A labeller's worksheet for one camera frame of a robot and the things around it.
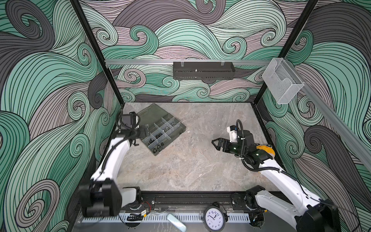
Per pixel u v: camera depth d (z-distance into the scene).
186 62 0.94
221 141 0.70
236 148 0.66
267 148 0.87
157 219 0.63
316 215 0.37
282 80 0.80
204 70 0.95
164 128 1.02
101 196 0.39
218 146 0.71
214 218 0.67
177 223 0.65
